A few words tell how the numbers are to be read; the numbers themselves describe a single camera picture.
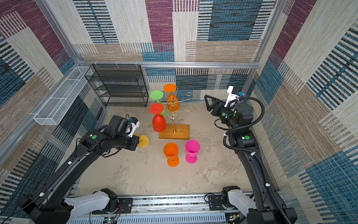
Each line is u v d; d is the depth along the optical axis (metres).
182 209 0.73
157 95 0.78
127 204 0.73
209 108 0.59
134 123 0.66
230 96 0.57
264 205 0.38
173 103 0.78
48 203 0.38
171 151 0.79
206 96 0.62
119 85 1.11
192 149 0.83
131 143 0.63
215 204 0.73
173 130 1.01
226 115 0.56
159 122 0.78
